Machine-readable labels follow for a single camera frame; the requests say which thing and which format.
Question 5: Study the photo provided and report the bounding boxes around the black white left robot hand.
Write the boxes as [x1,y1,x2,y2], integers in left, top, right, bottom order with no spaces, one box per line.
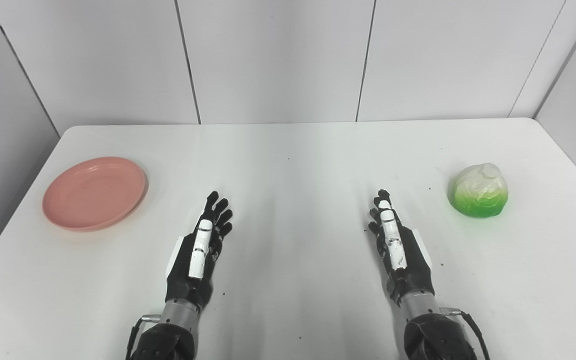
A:
[165,190,234,313]

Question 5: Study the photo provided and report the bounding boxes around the green white toy cabbage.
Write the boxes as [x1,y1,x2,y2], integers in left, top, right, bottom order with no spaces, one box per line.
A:
[448,163,510,219]

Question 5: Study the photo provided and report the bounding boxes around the pink round plate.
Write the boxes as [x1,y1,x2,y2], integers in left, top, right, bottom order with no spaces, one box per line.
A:
[42,156,149,232]

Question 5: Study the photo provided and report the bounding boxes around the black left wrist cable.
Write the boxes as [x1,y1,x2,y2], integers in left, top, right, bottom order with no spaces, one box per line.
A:
[126,314,162,360]

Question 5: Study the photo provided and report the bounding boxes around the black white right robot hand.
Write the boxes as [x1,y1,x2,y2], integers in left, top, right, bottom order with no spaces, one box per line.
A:
[368,189,436,307]

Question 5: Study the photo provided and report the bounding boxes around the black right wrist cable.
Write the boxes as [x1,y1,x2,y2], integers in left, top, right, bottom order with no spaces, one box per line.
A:
[439,306,492,360]

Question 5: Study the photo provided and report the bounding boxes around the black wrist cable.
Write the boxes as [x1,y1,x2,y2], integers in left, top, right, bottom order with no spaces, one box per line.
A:
[439,306,492,360]
[126,314,162,360]

